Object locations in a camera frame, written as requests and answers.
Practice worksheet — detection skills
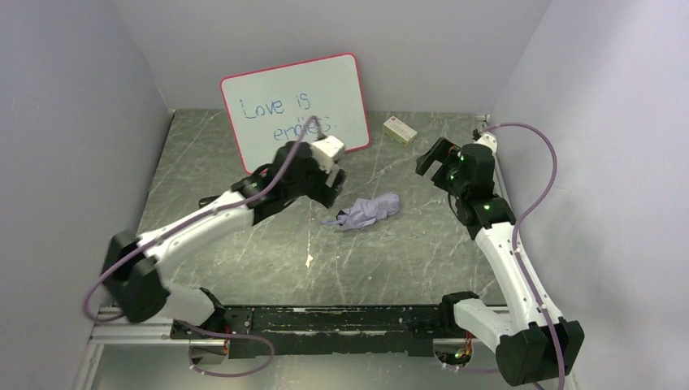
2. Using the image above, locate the white and black folding umbrella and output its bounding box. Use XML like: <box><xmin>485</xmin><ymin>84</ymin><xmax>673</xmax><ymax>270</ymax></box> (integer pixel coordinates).
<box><xmin>321</xmin><ymin>193</ymin><xmax>401</xmax><ymax>231</ymax></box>

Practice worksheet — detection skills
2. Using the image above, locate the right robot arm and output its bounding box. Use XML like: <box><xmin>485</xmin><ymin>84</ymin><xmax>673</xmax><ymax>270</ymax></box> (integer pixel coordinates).
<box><xmin>415</xmin><ymin>136</ymin><xmax>584</xmax><ymax>386</ymax></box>

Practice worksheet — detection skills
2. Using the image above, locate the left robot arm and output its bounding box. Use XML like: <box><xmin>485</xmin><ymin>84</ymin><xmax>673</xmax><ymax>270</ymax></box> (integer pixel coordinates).
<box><xmin>102</xmin><ymin>136</ymin><xmax>346</xmax><ymax>332</ymax></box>

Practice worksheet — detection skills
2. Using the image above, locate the small cream cardboard box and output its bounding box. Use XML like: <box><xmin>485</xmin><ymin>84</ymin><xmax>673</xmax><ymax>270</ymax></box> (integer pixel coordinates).
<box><xmin>383</xmin><ymin>116</ymin><xmax>418</xmax><ymax>145</ymax></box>

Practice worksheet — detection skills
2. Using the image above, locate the red framed whiteboard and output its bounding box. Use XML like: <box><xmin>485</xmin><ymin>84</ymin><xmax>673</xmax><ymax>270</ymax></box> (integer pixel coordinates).
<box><xmin>219</xmin><ymin>53</ymin><xmax>371</xmax><ymax>173</ymax></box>

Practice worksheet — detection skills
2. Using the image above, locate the blue and black stapler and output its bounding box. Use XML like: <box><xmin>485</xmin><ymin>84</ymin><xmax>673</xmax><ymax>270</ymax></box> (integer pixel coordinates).
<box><xmin>198</xmin><ymin>195</ymin><xmax>219</xmax><ymax>209</ymax></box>

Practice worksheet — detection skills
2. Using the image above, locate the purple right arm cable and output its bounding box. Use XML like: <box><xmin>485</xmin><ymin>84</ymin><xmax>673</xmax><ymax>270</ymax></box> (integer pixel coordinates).
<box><xmin>444</xmin><ymin>122</ymin><xmax>566</xmax><ymax>390</ymax></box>

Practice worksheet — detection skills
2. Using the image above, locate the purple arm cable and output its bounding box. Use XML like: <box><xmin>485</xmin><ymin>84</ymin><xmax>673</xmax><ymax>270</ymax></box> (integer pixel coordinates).
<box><xmin>444</xmin><ymin>122</ymin><xmax>566</xmax><ymax>390</ymax></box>
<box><xmin>81</xmin><ymin>115</ymin><xmax>327</xmax><ymax>378</ymax></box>

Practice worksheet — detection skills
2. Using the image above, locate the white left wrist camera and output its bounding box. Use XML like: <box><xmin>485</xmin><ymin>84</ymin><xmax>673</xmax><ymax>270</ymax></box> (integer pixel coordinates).
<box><xmin>310</xmin><ymin>136</ymin><xmax>346</xmax><ymax>174</ymax></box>

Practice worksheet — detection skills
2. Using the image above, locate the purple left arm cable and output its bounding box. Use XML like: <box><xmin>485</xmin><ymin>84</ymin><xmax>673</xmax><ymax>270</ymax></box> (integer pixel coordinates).
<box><xmin>81</xmin><ymin>115</ymin><xmax>327</xmax><ymax>378</ymax></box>

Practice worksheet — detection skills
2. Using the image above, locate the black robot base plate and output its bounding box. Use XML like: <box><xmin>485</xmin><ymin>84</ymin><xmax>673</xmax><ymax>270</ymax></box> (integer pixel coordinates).
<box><xmin>171</xmin><ymin>304</ymin><xmax>491</xmax><ymax>360</ymax></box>

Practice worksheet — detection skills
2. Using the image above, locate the aluminium frame rail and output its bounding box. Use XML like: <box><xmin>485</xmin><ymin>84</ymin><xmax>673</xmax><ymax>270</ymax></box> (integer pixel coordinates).
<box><xmin>72</xmin><ymin>113</ymin><xmax>579</xmax><ymax>390</ymax></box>

